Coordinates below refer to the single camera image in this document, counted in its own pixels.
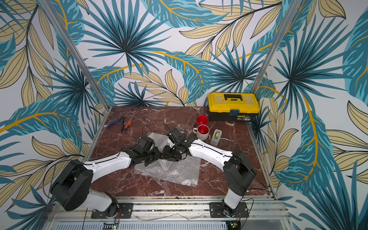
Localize clear bubble wrap sheet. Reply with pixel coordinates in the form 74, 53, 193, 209
133, 132, 202, 187

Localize red mug black handle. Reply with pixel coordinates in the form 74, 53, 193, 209
194, 115, 209, 127

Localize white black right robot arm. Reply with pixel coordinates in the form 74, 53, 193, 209
163, 128, 256, 218

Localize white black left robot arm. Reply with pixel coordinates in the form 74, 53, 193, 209
50, 137, 161, 218

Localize white mug red inside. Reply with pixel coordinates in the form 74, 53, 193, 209
193, 125, 210, 141

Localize yellow black plastic toolbox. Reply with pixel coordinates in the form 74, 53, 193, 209
208, 93, 260, 122

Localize orange handled screwdriver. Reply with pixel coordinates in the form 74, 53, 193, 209
124, 114, 135, 131

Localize blue handled pliers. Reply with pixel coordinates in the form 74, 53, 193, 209
107, 117, 125, 132

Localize aluminium front frame rail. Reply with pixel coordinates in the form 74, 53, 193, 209
44, 196, 295, 230

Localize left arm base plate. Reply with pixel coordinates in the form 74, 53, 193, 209
91, 203, 133, 220

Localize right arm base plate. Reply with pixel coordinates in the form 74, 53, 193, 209
209, 202, 249, 218

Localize right aluminium corner post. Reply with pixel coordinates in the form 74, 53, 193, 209
250, 0, 301, 94

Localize aluminium corner post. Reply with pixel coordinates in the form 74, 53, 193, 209
39, 0, 110, 110
250, 0, 301, 94

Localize left aluminium corner post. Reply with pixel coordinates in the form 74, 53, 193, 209
39, 0, 110, 110

